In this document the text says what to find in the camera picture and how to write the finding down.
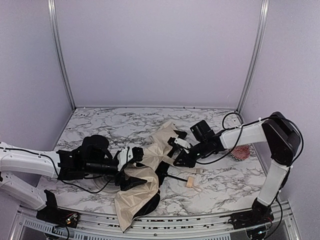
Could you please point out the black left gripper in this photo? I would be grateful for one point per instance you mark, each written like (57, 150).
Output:
(122, 178)

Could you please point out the grey collapsed silicone lid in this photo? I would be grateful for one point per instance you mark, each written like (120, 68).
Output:
(106, 184)

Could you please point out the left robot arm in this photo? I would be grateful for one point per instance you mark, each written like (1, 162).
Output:
(92, 159)

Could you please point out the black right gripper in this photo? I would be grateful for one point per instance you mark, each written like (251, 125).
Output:
(189, 154)

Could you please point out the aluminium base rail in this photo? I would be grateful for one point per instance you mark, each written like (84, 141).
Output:
(102, 226)

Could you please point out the beige and black umbrella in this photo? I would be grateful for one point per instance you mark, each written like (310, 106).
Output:
(140, 200)

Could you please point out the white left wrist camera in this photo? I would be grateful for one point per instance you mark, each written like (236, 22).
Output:
(129, 155)

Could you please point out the right aluminium frame post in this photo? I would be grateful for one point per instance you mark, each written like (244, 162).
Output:
(258, 42)

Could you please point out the left aluminium frame post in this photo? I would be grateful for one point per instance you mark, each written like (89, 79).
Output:
(53, 18)

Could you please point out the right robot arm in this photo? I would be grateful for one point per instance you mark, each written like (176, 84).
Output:
(280, 135)

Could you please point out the aluminium frame post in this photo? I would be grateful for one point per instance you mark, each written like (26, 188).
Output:
(258, 42)
(53, 18)

